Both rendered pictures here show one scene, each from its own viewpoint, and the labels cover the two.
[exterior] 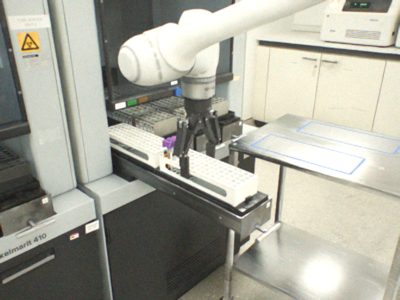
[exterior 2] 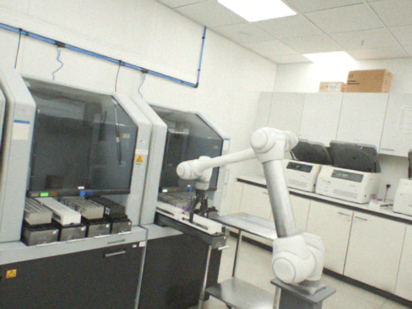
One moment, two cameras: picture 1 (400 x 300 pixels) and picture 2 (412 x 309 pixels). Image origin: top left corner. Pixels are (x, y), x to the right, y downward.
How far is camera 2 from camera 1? 1.17 m
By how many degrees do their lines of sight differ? 21
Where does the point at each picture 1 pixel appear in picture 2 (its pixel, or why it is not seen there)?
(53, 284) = (120, 267)
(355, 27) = (293, 178)
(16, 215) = (118, 225)
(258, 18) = (225, 162)
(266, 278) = (222, 297)
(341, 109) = not seen: hidden behind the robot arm
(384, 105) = (310, 227)
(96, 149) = (150, 208)
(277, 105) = not seen: hidden behind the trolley
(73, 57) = (152, 167)
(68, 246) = (130, 249)
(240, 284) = not seen: outside the picture
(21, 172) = (121, 209)
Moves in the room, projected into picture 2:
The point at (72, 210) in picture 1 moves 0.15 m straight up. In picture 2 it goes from (137, 232) to (140, 209)
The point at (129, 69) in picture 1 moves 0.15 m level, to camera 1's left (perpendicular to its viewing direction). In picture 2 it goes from (180, 172) to (155, 168)
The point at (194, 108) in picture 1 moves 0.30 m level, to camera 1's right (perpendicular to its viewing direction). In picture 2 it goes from (199, 192) to (245, 198)
